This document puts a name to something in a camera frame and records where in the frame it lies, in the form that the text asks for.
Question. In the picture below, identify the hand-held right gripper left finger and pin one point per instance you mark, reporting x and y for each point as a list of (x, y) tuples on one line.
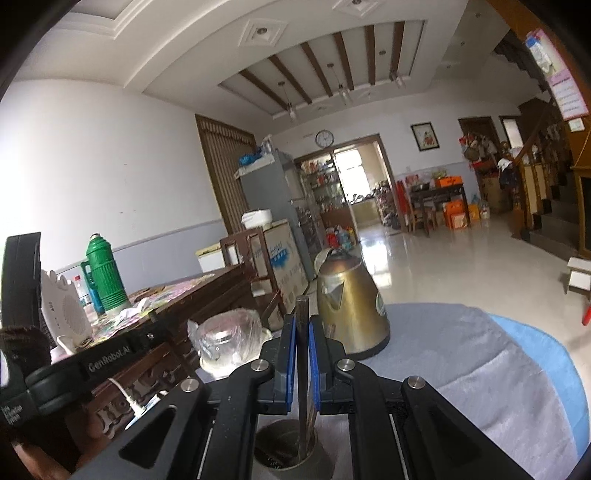
[(290, 364)]

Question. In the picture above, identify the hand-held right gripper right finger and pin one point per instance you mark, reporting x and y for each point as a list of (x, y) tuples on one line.
[(315, 369)]

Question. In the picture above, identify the single metal chopstick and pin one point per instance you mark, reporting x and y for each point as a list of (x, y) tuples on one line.
[(302, 350)]

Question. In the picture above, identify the metal utensil holder cup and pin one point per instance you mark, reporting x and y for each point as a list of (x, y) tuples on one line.
[(281, 431)]

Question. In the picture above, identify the person's left hand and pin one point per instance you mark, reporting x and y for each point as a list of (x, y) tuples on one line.
[(23, 346)]

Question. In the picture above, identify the white fan heater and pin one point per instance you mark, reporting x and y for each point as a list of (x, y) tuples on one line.
[(67, 314)]

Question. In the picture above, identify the golden electric kettle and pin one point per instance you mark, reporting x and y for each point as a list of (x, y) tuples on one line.
[(351, 314)]

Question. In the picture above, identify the clear plastic-wrapped glass jar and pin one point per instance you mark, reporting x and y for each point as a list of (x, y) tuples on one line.
[(226, 337)]

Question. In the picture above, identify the white power strip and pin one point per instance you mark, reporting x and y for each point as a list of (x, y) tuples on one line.
[(150, 404)]

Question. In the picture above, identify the white chest freezer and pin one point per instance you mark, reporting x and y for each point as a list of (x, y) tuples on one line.
[(281, 277)]

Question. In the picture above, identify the green thermos flask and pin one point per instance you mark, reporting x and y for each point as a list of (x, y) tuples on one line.
[(108, 277)]

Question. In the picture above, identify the dark wooden sideboard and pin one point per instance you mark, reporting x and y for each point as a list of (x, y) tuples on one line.
[(194, 300)]

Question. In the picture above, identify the white foam box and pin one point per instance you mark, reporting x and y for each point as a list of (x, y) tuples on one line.
[(210, 258)]

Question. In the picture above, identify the dark wooden chair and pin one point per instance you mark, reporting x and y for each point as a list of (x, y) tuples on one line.
[(242, 235)]

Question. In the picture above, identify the grey tablecloth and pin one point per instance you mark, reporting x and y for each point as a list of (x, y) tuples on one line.
[(461, 369)]

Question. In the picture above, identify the white lidded container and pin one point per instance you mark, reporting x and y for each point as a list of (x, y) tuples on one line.
[(256, 218)]

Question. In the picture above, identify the grey refrigerator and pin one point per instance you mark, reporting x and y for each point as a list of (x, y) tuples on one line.
[(268, 184)]

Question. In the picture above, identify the glass display cabinet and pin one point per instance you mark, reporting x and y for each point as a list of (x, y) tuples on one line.
[(323, 184)]

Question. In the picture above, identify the brown door curtain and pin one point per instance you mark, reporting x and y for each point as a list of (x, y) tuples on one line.
[(226, 175)]

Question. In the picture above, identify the orange gift box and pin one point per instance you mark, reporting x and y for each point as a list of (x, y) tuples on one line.
[(456, 216)]

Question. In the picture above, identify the blue plastic bag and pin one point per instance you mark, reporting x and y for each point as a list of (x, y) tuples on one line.
[(251, 159)]

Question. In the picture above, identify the dark wooden dining table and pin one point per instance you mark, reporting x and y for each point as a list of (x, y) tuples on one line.
[(436, 190)]

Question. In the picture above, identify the blue tablecloth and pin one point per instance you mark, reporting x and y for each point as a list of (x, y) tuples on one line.
[(545, 360)]

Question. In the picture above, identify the flat orange box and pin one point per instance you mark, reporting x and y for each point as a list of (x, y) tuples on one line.
[(448, 181)]

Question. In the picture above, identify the pendant ceiling lamp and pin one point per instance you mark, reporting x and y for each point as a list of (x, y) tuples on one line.
[(291, 110), (397, 78), (344, 94)]

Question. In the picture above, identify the white step stool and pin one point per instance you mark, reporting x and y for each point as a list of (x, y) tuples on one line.
[(579, 274)]

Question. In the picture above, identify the wooden staircase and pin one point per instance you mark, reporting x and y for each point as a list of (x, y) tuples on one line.
[(554, 207)]

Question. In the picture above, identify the round wall clock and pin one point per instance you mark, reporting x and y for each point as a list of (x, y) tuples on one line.
[(324, 138)]

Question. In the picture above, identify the framed wall picture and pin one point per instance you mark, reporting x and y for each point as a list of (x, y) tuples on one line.
[(422, 136)]

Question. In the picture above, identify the pink wall calendar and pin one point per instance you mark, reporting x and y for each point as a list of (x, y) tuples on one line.
[(565, 92)]

